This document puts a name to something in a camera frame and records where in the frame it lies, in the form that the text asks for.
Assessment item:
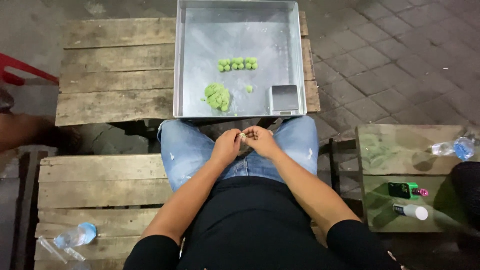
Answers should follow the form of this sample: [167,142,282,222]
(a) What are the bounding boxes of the person's left hand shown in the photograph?
[210,128,243,169]

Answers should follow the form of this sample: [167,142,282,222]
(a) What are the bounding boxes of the person's right hand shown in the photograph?
[242,125,283,160]

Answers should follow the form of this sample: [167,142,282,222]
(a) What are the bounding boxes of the large green dough lump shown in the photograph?
[200,82,231,112]

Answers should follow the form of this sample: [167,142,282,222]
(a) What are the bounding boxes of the silver digital scale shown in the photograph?
[269,85,301,116]

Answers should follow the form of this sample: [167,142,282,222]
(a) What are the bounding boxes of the blue ripped jeans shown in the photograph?
[157,115,320,193]

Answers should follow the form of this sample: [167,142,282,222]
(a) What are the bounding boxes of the cluster of green dough balls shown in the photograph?
[217,56,259,73]

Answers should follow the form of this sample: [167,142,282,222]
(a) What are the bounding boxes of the black long-sleeve shirt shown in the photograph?
[123,176,403,270]

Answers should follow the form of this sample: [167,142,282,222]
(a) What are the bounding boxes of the square metal tray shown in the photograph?
[173,0,308,119]

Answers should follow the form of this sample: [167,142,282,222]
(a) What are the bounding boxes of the weathered wooden slat table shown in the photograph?
[55,11,322,127]

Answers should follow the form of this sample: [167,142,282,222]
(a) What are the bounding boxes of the green-stained wooden table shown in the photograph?
[355,124,480,233]

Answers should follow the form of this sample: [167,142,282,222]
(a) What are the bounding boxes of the wooden slat bench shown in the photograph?
[34,153,328,270]

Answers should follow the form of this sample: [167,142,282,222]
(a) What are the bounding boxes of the green black vape device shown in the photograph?
[387,182,430,200]

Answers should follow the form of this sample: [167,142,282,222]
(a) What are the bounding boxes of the white cylindrical bottle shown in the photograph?
[392,203,429,221]

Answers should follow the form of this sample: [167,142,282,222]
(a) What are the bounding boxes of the clear bottle blue label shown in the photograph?
[53,222,98,250]
[431,137,476,161]

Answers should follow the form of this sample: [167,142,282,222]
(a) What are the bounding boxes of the clear plastic wrapper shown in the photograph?
[37,235,87,264]

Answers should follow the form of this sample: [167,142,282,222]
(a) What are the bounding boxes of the red plastic chair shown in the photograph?
[0,52,60,87]

